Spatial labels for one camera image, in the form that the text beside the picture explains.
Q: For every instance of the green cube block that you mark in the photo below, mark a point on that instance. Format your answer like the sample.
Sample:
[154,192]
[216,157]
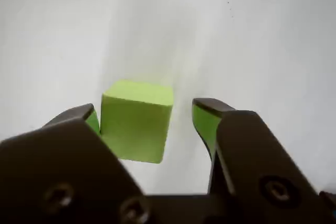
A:
[136,119]

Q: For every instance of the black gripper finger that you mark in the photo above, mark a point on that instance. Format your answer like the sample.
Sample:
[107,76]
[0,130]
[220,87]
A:
[252,155]
[65,161]

